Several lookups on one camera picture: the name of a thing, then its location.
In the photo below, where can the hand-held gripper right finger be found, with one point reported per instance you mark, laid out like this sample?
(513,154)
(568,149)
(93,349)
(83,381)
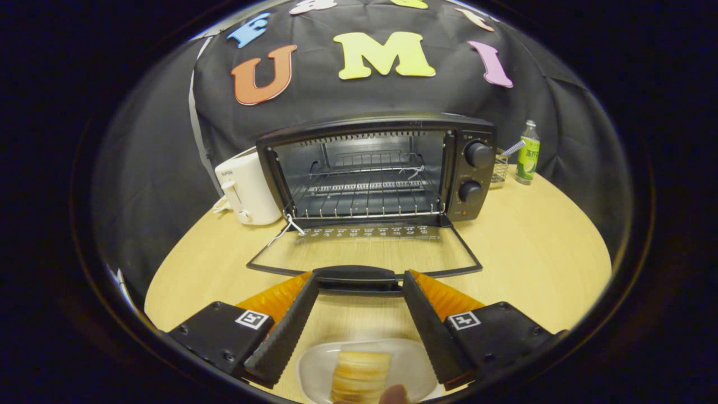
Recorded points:
(435,336)

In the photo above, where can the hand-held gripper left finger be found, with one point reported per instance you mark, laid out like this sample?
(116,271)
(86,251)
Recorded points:
(283,336)

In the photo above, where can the golden bread roll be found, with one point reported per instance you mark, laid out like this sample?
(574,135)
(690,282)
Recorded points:
(362,376)

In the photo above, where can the black toaster oven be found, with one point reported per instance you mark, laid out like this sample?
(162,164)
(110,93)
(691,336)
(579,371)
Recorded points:
(477,171)

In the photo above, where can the white pop-up toaster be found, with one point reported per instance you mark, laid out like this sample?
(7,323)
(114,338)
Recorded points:
(249,188)

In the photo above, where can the blue white striped straw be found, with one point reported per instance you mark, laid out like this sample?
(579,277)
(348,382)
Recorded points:
(513,148)

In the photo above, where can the green label drink bottle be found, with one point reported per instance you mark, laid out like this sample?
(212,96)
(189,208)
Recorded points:
(528,154)

